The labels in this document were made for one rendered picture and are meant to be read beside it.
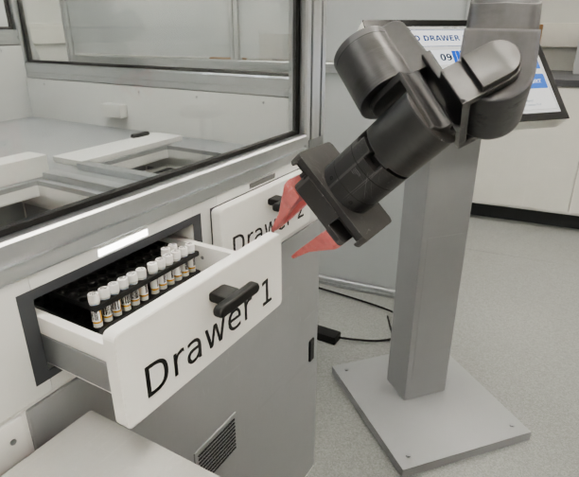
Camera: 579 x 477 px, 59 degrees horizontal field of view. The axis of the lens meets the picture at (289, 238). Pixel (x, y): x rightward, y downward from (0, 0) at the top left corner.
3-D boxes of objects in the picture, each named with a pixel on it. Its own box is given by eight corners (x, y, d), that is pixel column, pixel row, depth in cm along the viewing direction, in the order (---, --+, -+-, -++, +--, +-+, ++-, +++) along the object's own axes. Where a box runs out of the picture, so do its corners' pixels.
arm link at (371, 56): (533, 63, 37) (516, 120, 45) (454, -41, 42) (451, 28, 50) (384, 140, 39) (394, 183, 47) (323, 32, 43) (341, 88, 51)
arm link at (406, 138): (441, 129, 38) (475, 138, 42) (399, 61, 41) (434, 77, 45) (377, 183, 43) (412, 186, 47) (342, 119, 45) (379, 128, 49)
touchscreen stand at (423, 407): (529, 439, 158) (608, 102, 119) (401, 478, 145) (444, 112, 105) (436, 349, 202) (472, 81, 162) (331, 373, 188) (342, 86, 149)
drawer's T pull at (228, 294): (260, 291, 60) (260, 281, 59) (220, 321, 54) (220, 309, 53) (235, 284, 61) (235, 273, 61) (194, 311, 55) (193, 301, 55)
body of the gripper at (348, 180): (318, 151, 52) (368, 103, 48) (379, 230, 52) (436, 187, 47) (285, 165, 47) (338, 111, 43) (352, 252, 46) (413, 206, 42)
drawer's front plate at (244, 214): (309, 220, 104) (310, 167, 100) (223, 276, 81) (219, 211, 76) (302, 219, 105) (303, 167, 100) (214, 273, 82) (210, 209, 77)
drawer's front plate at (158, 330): (282, 303, 73) (281, 232, 69) (129, 432, 50) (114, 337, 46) (271, 300, 74) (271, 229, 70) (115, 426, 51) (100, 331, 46)
